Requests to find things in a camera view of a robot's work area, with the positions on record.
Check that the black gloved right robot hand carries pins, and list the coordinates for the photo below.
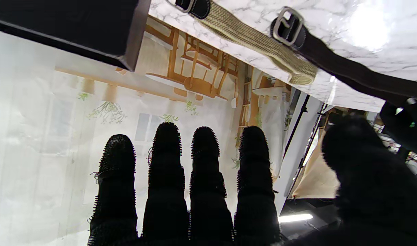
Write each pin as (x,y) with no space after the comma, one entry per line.
(208,205)

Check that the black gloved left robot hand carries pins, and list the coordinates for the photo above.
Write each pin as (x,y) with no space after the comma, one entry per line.
(404,126)

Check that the black woven belt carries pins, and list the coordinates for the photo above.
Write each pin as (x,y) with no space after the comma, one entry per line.
(348,65)

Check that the black square storage box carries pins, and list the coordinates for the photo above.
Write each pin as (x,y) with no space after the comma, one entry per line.
(75,24)

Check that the beige braided belt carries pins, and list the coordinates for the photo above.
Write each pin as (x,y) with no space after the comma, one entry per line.
(249,37)

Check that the white light tube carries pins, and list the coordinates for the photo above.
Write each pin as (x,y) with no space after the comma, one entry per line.
(295,218)

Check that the black backdrop stand pole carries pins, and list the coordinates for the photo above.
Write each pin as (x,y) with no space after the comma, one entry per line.
(297,123)

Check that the printed room scene backdrop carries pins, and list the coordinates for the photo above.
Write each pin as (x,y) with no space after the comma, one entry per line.
(58,119)

